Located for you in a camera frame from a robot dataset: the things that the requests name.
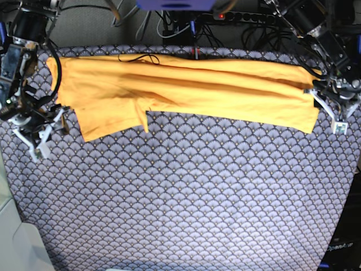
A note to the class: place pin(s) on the red-black table clamp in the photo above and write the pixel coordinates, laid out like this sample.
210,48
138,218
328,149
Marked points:
196,53

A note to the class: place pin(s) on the grey plastic bin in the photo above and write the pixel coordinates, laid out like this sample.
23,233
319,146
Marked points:
22,247

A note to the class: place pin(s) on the yellow T-shirt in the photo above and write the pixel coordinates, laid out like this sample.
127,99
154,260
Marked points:
109,96

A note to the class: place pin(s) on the black OpenArm box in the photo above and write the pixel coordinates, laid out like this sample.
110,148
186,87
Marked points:
343,252

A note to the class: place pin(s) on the black power strip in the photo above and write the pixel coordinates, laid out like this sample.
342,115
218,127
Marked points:
244,17

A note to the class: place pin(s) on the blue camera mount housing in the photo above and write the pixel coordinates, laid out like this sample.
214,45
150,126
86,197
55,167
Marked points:
176,5

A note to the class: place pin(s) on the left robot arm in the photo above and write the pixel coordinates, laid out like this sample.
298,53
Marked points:
307,20

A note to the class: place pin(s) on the thin black thread loop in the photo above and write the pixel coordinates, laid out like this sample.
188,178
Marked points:
151,58

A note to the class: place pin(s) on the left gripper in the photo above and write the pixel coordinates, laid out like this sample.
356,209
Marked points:
338,97

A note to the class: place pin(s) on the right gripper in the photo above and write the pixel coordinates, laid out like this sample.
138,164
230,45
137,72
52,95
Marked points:
32,122

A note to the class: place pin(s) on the blue fan-patterned tablecloth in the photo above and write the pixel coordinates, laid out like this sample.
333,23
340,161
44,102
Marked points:
194,193

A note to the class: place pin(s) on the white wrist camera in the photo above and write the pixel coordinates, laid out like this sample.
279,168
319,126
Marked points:
339,127
42,151

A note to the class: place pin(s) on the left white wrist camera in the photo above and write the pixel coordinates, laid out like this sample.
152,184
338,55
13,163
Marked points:
339,127

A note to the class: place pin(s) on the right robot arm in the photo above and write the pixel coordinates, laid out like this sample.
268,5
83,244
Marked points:
29,30

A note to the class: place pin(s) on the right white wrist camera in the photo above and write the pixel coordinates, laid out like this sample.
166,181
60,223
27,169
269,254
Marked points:
42,151

